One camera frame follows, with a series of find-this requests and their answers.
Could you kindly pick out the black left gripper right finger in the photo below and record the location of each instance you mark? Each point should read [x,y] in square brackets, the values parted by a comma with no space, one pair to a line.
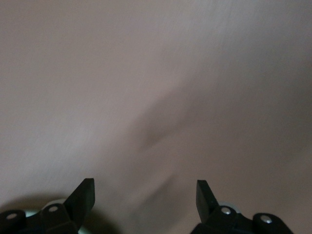
[207,207]

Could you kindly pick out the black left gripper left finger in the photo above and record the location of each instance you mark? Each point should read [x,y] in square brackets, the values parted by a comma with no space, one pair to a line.
[80,200]

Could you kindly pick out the brown table cover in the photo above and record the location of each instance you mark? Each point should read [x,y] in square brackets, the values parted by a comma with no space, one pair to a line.
[156,73]

